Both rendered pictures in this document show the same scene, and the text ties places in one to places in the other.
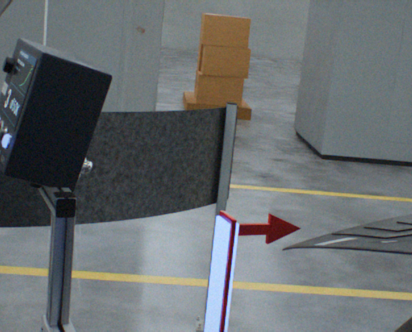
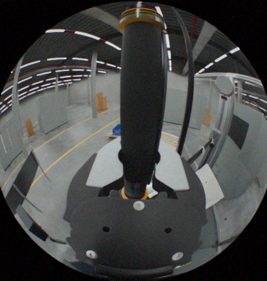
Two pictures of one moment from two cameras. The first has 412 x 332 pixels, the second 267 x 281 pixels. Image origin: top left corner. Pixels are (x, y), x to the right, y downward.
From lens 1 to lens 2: 76 cm
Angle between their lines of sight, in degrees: 62
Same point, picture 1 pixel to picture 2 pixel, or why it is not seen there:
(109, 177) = (27, 178)
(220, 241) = not seen: hidden behind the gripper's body
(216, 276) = not seen: hidden behind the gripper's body
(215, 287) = not seen: hidden behind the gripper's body
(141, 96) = (22, 145)
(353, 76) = (44, 120)
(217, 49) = (28, 125)
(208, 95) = (29, 132)
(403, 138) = (53, 125)
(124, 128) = (23, 169)
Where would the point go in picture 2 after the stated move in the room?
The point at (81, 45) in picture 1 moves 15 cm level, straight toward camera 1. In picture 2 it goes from (14, 140) to (14, 140)
